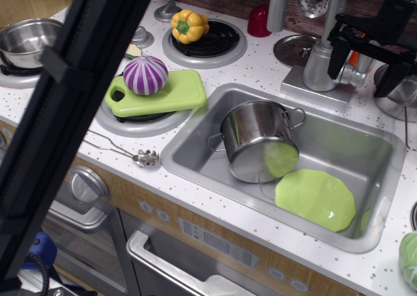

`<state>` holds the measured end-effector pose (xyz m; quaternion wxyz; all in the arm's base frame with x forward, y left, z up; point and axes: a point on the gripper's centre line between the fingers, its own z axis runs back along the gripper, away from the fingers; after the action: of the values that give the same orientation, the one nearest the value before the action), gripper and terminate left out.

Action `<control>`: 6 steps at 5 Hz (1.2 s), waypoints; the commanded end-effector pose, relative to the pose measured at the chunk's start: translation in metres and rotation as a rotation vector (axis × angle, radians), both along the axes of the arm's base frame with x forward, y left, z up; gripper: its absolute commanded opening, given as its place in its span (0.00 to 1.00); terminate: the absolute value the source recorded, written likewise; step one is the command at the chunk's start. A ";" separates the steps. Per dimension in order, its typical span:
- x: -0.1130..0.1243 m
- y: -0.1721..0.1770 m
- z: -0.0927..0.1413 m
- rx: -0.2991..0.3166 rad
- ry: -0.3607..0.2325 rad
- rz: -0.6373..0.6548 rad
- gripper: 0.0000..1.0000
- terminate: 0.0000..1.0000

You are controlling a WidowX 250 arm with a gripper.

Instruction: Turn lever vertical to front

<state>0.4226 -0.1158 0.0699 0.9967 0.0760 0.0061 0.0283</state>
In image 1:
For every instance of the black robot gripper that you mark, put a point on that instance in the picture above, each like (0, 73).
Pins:
(382, 39)

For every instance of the silver faucet lever handle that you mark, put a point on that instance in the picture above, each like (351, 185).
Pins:
(350, 75)

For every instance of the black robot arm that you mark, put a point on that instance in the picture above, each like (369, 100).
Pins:
(400, 9)

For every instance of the steel pot at right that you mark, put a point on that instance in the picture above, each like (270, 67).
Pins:
(401, 105)

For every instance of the silver toy faucet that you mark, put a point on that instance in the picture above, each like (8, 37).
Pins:
(311, 83)

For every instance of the round metal pot lid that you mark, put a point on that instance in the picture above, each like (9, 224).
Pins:
(294, 50)

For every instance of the clear faucet knob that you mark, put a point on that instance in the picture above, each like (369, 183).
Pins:
(313, 9)

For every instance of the silver sink basin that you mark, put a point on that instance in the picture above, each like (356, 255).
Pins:
(368, 160)

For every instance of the red plastic cup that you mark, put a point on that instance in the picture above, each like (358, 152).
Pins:
(257, 22)

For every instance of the stainless steel pot in sink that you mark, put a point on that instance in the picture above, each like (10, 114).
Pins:
(257, 137)

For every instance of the light green plastic plate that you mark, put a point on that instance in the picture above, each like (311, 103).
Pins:
(318, 197)

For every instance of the black rear stove burner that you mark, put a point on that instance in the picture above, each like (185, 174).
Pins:
(223, 45)

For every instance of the green plastic cutting board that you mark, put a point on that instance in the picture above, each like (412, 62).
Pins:
(184, 91)

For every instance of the yellow toy bell pepper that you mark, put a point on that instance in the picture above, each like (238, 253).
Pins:
(188, 26)

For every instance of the green toy cabbage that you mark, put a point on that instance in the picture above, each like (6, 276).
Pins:
(407, 259)

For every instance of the grey rear stove knob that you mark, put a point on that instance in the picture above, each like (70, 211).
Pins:
(165, 13)

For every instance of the grey stove knob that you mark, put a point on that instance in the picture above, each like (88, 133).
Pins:
(142, 38)
(165, 13)

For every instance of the purple striped toy onion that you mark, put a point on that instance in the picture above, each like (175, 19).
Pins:
(145, 75)

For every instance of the grey middle stove knob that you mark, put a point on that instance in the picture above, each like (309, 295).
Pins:
(142, 38)

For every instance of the sliced toy vegetable piece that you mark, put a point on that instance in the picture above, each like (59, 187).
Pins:
(132, 52)

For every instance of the oven control panel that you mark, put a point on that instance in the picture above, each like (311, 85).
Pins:
(218, 243)

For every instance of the metal pasta spoon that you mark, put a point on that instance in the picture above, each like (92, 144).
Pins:
(143, 159)

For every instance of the silver oven dial knob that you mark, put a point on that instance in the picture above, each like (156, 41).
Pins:
(85, 185)

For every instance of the steel pot at left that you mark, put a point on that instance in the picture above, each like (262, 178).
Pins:
(23, 43)

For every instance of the silver dishwasher door handle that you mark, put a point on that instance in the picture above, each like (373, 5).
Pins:
(166, 266)

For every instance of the silver oven door handle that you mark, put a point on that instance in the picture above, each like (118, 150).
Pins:
(93, 221)

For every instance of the black camera frame bar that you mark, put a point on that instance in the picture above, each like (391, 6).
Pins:
(77, 71)

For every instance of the blue clamp with cable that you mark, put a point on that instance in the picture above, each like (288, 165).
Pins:
(41, 256)

